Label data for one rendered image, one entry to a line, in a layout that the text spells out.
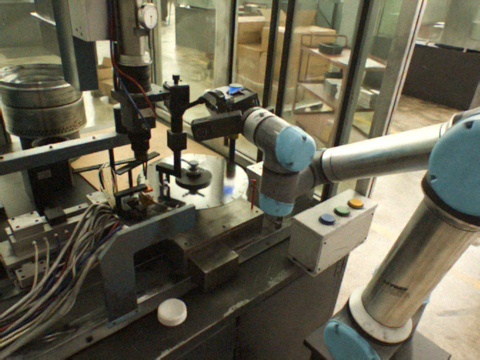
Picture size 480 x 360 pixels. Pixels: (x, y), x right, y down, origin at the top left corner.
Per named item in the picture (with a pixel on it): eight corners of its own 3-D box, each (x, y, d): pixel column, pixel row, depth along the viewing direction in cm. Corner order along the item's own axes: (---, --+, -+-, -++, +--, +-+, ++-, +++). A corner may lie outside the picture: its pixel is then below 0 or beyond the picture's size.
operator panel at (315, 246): (341, 224, 133) (349, 188, 125) (368, 241, 126) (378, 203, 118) (286, 256, 116) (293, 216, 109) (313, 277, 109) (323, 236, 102)
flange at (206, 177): (167, 181, 111) (167, 173, 110) (186, 166, 120) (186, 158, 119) (201, 191, 108) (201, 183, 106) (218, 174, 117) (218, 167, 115)
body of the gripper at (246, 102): (248, 113, 93) (277, 131, 85) (218, 126, 90) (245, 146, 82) (243, 83, 88) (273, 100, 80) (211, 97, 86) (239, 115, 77)
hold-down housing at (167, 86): (183, 144, 105) (182, 71, 95) (190, 151, 101) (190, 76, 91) (163, 147, 102) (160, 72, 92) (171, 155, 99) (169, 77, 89)
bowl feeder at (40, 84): (77, 137, 181) (65, 59, 163) (104, 161, 161) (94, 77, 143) (4, 152, 163) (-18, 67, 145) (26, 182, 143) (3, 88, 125)
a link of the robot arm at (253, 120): (255, 155, 78) (249, 121, 73) (243, 146, 82) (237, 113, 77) (284, 141, 81) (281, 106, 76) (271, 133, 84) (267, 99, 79)
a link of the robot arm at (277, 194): (310, 205, 84) (318, 161, 78) (277, 224, 77) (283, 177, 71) (282, 190, 88) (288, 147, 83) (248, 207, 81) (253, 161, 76)
